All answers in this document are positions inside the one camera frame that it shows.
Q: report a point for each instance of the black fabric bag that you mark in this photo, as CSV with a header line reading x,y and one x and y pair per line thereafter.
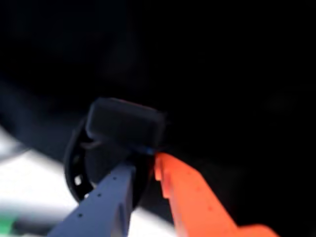
x,y
197,61

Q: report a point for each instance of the black marker with green cap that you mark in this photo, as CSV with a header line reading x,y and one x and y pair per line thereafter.
x,y
10,223

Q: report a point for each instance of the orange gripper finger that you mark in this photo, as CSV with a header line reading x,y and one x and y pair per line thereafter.
x,y
197,197

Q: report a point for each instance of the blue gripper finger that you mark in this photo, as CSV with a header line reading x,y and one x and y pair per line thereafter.
x,y
103,205

